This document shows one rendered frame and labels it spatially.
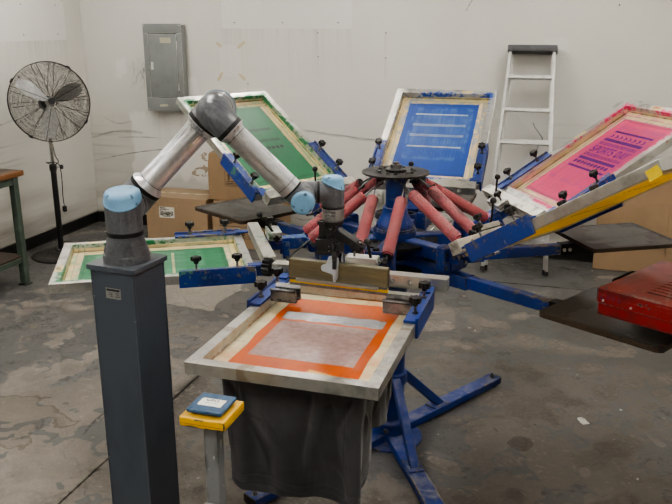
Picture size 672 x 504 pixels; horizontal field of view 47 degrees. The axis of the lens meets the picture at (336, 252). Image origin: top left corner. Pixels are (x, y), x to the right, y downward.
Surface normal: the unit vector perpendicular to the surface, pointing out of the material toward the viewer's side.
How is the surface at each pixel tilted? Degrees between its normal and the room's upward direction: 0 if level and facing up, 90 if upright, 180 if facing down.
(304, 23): 90
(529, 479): 0
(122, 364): 90
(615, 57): 90
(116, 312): 90
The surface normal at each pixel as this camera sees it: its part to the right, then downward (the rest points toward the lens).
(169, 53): -0.29, 0.27
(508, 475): 0.00, -0.96
